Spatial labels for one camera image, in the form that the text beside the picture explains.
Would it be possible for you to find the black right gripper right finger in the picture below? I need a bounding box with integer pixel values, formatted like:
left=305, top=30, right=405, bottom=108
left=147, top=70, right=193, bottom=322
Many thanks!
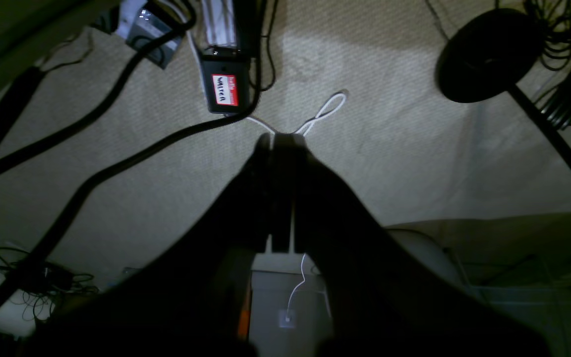
left=272, top=134, right=551, bottom=357

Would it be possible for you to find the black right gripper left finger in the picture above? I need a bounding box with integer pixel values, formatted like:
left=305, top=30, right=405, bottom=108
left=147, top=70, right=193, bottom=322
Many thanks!
left=33, top=134, right=270, bottom=357

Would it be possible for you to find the black power adapter red label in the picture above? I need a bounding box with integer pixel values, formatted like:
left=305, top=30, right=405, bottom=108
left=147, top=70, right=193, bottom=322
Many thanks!
left=200, top=47, right=251, bottom=115

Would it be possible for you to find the black round stand base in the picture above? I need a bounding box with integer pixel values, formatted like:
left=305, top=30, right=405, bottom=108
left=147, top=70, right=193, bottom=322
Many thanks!
left=435, top=7, right=544, bottom=103

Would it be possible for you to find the thick black floor cable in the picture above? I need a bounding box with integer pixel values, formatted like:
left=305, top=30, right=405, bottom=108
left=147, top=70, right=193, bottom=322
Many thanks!
left=0, top=0, right=266, bottom=333

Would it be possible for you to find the white looped cable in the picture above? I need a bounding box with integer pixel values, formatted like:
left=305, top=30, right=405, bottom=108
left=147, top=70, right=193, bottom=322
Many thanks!
left=186, top=30, right=348, bottom=137

